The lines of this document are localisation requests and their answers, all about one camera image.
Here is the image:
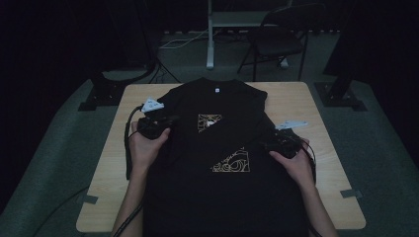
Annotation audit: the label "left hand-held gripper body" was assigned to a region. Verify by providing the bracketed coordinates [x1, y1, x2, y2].
[135, 96, 173, 140]

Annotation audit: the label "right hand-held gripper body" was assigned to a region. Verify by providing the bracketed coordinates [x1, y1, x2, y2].
[266, 119, 309, 159]

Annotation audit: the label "black printed t-shirt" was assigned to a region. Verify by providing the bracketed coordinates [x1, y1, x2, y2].
[142, 77, 310, 237]

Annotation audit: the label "person's left hand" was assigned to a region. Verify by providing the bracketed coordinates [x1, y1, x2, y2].
[127, 120, 172, 173]

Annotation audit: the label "person's right hand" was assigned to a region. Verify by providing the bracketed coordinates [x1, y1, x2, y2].
[269, 137, 316, 190]

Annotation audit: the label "black tripod legs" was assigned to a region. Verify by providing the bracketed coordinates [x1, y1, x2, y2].
[147, 58, 182, 84]

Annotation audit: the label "black stand base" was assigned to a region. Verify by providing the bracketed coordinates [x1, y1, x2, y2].
[313, 58, 369, 113]
[77, 62, 156, 113]

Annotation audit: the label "grey tape piece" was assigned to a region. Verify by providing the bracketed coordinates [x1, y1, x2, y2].
[339, 189, 364, 199]
[75, 194, 100, 205]

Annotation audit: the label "black folding chair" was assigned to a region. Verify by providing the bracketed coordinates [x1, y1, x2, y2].
[236, 2, 327, 83]

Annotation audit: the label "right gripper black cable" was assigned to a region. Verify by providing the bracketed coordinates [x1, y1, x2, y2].
[294, 137, 325, 237]

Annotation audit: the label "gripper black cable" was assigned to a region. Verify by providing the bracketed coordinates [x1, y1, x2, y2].
[112, 104, 146, 237]
[294, 137, 325, 237]

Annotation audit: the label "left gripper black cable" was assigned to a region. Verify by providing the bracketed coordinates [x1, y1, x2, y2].
[112, 104, 146, 237]

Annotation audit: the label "white floor cable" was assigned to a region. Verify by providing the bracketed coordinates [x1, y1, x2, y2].
[158, 29, 221, 50]

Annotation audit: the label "white desk frame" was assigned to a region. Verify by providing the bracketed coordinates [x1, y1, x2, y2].
[206, 0, 293, 70]

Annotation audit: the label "black floor cable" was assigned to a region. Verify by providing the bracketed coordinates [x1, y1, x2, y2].
[31, 186, 91, 237]

